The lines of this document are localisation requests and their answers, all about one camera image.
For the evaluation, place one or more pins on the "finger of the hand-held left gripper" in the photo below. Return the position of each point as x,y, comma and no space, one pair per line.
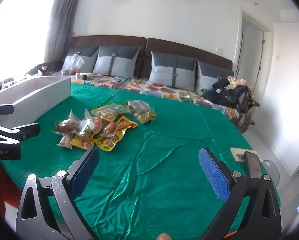
27,131
2,111

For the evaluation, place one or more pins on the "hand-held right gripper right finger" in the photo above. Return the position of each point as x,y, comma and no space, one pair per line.
214,177

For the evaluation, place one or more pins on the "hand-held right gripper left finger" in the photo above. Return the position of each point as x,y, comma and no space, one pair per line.
85,175

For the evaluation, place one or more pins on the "white cardboard box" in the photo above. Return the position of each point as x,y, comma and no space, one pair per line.
39,100

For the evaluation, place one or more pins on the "red and yellow snack packet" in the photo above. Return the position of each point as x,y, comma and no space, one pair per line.
85,141

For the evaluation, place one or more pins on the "beige snack packet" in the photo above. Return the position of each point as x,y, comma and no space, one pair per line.
65,141

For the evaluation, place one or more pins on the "clear packet with brown snack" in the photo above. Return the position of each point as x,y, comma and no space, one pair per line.
67,127

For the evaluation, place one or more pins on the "small clear snack packet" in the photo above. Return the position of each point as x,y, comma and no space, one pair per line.
88,125

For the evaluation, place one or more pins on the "clear sausage packet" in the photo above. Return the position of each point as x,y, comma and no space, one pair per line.
109,129

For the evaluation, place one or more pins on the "yellow printed snack packet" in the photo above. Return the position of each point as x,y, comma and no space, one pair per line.
125,125

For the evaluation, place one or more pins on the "yellow packet with clear window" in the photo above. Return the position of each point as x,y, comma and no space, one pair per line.
109,111

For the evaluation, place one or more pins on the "olive clear snack bag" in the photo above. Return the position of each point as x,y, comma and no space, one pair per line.
142,111

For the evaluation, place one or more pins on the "person's right hand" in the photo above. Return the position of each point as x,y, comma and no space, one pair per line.
165,237

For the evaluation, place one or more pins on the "group of jars and cans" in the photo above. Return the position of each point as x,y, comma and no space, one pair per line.
4,83

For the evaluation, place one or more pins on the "person's orange clothing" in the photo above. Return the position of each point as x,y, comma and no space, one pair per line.
7,180

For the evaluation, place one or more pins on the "gold smartphone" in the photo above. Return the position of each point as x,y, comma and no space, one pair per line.
237,153

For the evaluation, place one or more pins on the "black remote control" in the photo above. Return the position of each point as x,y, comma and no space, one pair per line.
253,163

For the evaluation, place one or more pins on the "green satin blanket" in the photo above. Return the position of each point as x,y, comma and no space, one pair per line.
164,142

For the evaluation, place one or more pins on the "brown handbag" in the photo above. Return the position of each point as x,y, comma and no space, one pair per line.
247,110

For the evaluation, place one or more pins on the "white bottle with red cap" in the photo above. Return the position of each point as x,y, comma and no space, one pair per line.
78,75

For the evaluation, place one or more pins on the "white power strip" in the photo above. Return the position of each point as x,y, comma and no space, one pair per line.
87,75

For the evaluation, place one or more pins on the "clear plastic bag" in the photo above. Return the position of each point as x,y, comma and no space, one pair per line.
73,63

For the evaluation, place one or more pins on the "green patterned cloth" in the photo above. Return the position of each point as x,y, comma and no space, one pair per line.
202,91

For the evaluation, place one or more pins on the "grey two-tone pillow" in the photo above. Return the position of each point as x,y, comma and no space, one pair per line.
172,75
117,65
212,77
87,60

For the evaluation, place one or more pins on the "grey curtain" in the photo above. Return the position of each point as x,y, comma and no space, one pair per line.
63,17

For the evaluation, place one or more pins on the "white door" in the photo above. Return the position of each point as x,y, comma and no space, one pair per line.
252,62

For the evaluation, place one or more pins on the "brown headboard panel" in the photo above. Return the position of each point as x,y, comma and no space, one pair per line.
189,51
109,41

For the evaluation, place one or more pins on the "white wall switch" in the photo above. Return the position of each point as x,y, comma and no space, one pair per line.
219,50

